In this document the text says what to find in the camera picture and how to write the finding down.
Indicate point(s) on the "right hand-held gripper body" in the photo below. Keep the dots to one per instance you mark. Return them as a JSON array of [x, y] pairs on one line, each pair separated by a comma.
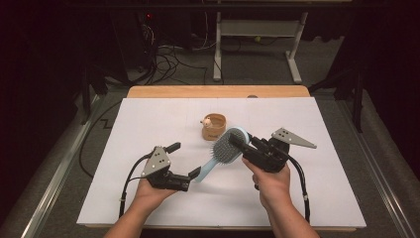
[[269, 155]]

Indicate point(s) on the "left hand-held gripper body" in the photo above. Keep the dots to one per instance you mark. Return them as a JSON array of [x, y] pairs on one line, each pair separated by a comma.
[[165, 180]]

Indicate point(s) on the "light blue hairbrush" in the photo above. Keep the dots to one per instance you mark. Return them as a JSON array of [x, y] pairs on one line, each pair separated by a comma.
[[224, 150]]

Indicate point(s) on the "person's left hand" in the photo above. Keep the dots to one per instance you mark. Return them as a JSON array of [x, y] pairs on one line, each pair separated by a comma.
[[152, 196]]

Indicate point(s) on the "person's right hand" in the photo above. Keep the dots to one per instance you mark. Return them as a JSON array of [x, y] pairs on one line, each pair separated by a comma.
[[272, 185]]

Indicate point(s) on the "white table mat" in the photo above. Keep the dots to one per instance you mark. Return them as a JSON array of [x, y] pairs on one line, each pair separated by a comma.
[[224, 205]]

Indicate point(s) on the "small yellow-green ball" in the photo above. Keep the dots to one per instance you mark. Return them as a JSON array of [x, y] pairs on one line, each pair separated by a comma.
[[257, 38]]

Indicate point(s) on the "black stand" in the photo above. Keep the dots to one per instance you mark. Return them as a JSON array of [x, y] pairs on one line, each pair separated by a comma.
[[356, 99], [86, 95]]

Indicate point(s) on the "dark computer tower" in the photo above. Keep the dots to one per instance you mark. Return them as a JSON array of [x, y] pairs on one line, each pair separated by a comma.
[[132, 39]]

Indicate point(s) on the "metal floor rail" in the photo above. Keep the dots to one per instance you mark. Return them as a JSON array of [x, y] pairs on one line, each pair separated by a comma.
[[379, 172], [62, 168]]

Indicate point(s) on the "white metal table frame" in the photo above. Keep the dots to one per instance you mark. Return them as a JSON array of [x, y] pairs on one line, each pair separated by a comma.
[[259, 28]]

